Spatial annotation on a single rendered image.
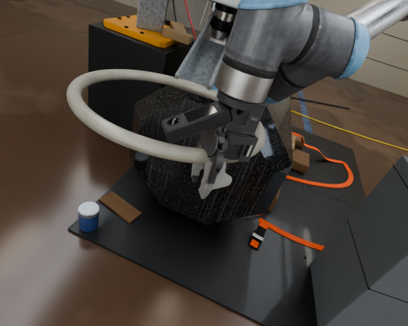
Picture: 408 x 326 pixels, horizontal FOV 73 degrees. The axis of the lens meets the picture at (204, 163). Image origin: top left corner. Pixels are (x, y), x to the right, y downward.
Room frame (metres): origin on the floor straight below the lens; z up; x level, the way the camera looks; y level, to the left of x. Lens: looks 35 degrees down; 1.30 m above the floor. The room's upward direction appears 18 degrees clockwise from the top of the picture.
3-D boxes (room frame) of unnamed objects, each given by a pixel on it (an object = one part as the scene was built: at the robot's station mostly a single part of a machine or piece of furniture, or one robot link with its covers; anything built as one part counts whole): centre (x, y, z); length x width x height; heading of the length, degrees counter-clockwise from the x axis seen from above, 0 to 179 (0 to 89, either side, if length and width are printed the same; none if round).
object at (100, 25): (2.17, 0.70, 0.37); 0.66 x 0.66 x 0.74; 81
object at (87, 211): (0.92, 0.49, 0.08); 0.10 x 0.10 x 0.13
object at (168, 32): (2.09, 0.46, 0.81); 0.20 x 0.10 x 0.05; 89
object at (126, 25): (2.17, 0.70, 0.76); 0.49 x 0.49 x 0.05; 81
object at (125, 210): (1.10, 0.39, 0.02); 0.25 x 0.10 x 0.01; 68
